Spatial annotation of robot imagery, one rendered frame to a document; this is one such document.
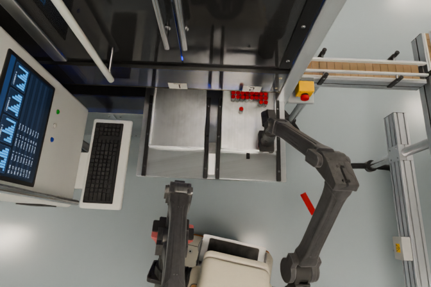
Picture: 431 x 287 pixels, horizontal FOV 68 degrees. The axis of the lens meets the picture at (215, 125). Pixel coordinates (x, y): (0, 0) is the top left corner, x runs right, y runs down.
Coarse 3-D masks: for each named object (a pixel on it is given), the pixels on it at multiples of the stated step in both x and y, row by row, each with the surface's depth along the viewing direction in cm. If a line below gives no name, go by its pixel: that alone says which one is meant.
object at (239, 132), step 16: (224, 96) 161; (272, 96) 161; (224, 112) 158; (256, 112) 158; (224, 128) 156; (240, 128) 156; (256, 128) 156; (224, 144) 153; (240, 144) 153; (256, 144) 154
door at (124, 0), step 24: (24, 0) 96; (48, 0) 95; (72, 0) 95; (96, 0) 95; (120, 0) 94; (144, 0) 94; (168, 0) 93; (48, 24) 107; (96, 24) 106; (120, 24) 106; (144, 24) 105; (168, 24) 105; (72, 48) 121; (96, 48) 120; (120, 48) 120; (144, 48) 119
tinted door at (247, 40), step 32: (192, 0) 93; (224, 0) 92; (256, 0) 92; (288, 0) 91; (192, 32) 108; (224, 32) 107; (256, 32) 107; (288, 32) 106; (192, 64) 129; (224, 64) 128; (256, 64) 127
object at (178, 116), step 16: (160, 96) 161; (176, 96) 161; (192, 96) 161; (160, 112) 158; (176, 112) 158; (192, 112) 158; (160, 128) 156; (176, 128) 156; (192, 128) 156; (160, 144) 153; (176, 144) 153; (192, 144) 153
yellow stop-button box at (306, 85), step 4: (300, 80) 148; (304, 80) 148; (308, 80) 148; (312, 80) 148; (300, 84) 147; (304, 84) 147; (308, 84) 147; (312, 84) 147; (296, 88) 151; (300, 88) 146; (304, 88) 146; (308, 88) 146; (312, 88) 146; (296, 92) 150; (300, 92) 148; (304, 92) 147; (308, 92) 147; (312, 92) 147; (296, 96) 152
